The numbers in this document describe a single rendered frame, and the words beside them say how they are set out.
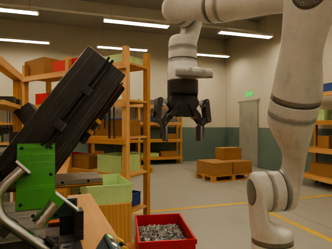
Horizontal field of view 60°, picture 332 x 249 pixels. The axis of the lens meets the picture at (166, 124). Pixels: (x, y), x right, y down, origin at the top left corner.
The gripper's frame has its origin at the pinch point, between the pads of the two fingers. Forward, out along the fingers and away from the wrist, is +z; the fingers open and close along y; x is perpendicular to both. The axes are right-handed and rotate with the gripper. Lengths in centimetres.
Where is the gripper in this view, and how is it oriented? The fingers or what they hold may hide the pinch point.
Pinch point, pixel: (182, 139)
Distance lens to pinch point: 70.3
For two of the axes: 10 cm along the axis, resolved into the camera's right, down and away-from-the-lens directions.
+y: -9.2, 0.0, -3.8
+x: 3.8, 0.0, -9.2
